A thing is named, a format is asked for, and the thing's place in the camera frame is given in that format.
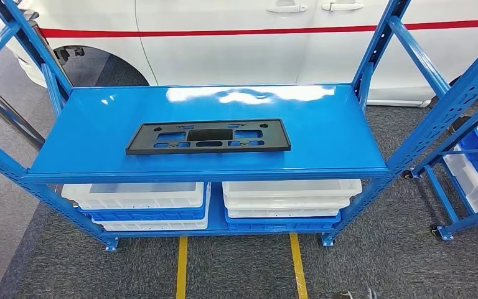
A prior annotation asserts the orange floor tape outline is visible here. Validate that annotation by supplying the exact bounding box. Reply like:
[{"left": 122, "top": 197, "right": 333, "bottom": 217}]
[{"left": 176, "top": 232, "right": 309, "bottom": 299}]

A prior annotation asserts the chrome stanchion post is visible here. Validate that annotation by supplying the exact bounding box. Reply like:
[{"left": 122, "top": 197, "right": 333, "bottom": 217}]
[
  {"left": 0, "top": 74, "right": 46, "bottom": 150},
  {"left": 16, "top": 8, "right": 74, "bottom": 90}
]

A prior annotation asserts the red barrier belt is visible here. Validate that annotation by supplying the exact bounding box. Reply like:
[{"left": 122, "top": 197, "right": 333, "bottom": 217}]
[{"left": 39, "top": 18, "right": 478, "bottom": 39}]

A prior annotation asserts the black plastic panel part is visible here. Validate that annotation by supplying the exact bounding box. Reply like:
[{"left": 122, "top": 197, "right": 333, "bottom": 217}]
[{"left": 125, "top": 118, "right": 292, "bottom": 156}]

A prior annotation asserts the white car door handle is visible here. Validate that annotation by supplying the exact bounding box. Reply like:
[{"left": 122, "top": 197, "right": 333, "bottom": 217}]
[
  {"left": 265, "top": 4, "right": 308, "bottom": 13},
  {"left": 321, "top": 2, "right": 364, "bottom": 12}
]

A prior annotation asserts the blue plastic crate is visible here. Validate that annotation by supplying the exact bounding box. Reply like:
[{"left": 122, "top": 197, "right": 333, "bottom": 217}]
[
  {"left": 78, "top": 205, "right": 207, "bottom": 222},
  {"left": 224, "top": 206, "right": 342, "bottom": 232}
]

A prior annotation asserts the white car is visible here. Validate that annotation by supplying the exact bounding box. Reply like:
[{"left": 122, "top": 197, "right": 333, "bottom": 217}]
[{"left": 0, "top": 0, "right": 478, "bottom": 108}]

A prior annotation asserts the blue metal shelf rack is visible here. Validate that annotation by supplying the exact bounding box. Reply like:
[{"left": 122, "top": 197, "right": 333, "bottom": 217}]
[{"left": 0, "top": 0, "right": 478, "bottom": 252}]

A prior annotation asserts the blue wheeled metal rack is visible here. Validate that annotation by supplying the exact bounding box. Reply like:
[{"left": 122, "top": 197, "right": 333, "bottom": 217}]
[{"left": 401, "top": 90, "right": 478, "bottom": 242}]

